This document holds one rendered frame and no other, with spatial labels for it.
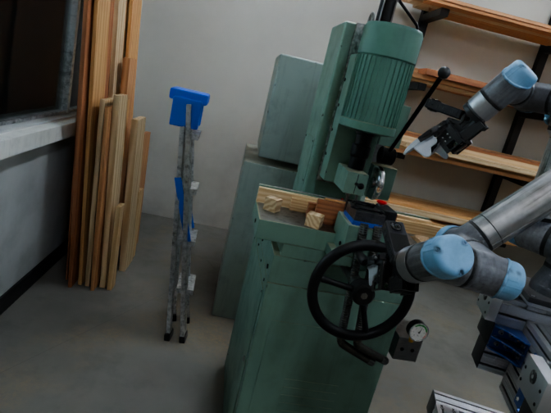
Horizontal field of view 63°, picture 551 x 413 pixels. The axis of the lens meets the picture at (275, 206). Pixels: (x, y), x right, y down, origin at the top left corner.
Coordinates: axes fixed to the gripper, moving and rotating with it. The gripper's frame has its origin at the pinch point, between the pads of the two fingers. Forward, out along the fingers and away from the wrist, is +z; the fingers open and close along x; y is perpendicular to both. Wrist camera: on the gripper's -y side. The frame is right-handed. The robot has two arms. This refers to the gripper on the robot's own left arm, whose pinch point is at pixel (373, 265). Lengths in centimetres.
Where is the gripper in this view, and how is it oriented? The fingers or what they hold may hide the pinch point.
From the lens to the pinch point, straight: 113.6
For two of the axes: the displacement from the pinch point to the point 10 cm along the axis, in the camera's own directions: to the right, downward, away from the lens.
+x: 9.7, 1.7, 1.5
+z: -1.8, 2.4, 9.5
